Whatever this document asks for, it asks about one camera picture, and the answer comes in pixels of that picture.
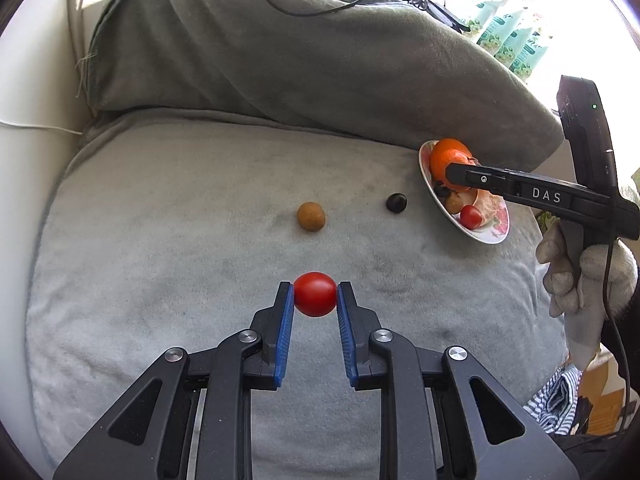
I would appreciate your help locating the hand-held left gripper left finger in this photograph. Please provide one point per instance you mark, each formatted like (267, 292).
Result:
(285, 340)

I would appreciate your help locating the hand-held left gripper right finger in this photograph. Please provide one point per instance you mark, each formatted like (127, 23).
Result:
(347, 340)

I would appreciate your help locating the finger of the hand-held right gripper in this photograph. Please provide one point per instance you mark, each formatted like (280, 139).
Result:
(480, 179)

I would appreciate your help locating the peeled pomelo segment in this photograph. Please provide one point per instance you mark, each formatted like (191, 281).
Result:
(492, 210)

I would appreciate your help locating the red cherry tomato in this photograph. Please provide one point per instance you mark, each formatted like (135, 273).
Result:
(470, 216)
(315, 294)

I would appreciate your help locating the dark grape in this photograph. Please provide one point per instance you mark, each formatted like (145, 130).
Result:
(396, 203)
(442, 191)

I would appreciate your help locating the white floral plate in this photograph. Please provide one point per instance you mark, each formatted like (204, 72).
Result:
(487, 235)

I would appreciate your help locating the person's right forearm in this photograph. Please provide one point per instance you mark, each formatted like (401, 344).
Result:
(627, 320)

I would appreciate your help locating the person's right hand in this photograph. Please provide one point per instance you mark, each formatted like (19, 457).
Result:
(590, 300)

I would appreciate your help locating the large smooth orange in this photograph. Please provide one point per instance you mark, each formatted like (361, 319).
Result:
(447, 155)

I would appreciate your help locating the grey plush cushion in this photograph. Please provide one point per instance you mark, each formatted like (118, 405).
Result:
(175, 260)

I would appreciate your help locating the row of green packets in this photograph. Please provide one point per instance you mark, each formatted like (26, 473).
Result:
(515, 40)

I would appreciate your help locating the grey plush pillow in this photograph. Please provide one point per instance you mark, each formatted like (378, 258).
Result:
(300, 70)

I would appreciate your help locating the striped cloth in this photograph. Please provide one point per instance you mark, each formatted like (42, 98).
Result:
(560, 400)

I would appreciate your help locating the cardboard box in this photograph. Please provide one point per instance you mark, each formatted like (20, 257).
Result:
(600, 400)

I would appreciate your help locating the cream sofa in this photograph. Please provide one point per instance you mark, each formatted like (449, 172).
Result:
(45, 85)

